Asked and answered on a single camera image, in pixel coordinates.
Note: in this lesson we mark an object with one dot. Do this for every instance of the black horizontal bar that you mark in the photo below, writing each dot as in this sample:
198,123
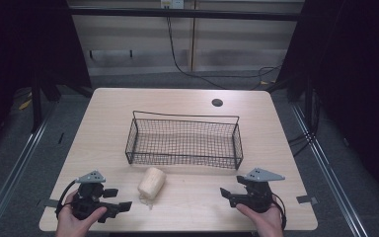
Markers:
184,14

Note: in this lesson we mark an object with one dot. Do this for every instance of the grey tape strip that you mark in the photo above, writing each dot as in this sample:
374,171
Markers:
307,199
48,203

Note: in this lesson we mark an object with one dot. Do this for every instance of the white wall outlet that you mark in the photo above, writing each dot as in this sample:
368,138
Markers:
172,3

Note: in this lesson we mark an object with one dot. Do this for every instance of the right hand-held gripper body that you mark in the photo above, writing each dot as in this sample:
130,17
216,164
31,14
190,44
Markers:
258,194

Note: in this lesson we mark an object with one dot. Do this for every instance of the small black floor marker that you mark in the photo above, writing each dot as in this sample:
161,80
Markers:
61,138

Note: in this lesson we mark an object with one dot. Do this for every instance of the black stand leg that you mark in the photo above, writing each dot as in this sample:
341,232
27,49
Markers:
36,105

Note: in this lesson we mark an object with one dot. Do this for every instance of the person's left hand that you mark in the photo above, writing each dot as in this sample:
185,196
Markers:
70,225

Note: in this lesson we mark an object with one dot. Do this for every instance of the black curtain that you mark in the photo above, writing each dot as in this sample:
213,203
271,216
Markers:
23,42
358,65

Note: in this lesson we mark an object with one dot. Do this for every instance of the yellow floor tape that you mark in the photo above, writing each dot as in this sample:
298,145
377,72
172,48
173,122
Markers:
25,104

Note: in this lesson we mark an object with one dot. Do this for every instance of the metal floor rail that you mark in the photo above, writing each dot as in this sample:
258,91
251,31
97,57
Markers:
329,174
11,174

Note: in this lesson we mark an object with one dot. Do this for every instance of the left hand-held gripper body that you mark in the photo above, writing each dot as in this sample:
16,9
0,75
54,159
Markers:
87,200

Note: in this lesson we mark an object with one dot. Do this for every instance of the person's right hand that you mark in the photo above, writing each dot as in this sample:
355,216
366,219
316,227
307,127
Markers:
266,223

